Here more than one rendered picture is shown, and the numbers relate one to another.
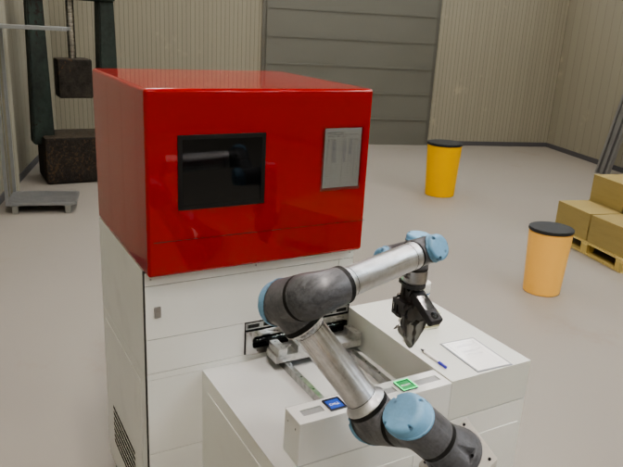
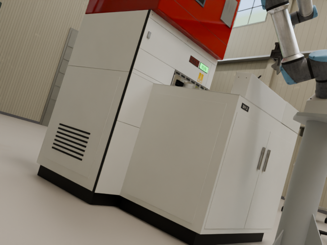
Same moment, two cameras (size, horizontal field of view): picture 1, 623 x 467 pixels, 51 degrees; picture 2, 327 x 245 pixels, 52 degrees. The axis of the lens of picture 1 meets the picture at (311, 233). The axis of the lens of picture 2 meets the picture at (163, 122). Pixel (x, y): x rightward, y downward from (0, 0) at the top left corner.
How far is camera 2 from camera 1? 183 cm
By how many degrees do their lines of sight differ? 29
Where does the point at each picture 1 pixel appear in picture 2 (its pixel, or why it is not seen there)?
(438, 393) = (283, 103)
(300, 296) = not seen: outside the picture
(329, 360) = (289, 25)
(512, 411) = (294, 138)
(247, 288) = (181, 51)
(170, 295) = (155, 29)
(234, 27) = (43, 62)
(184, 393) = (142, 91)
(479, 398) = (289, 120)
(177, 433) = (132, 114)
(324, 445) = (254, 94)
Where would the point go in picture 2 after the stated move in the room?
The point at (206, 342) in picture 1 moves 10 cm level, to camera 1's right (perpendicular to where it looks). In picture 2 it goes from (159, 68) to (173, 73)
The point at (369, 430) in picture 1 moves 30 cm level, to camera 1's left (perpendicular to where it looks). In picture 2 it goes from (299, 66) to (251, 45)
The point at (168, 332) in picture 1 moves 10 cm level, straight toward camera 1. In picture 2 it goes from (148, 49) to (156, 48)
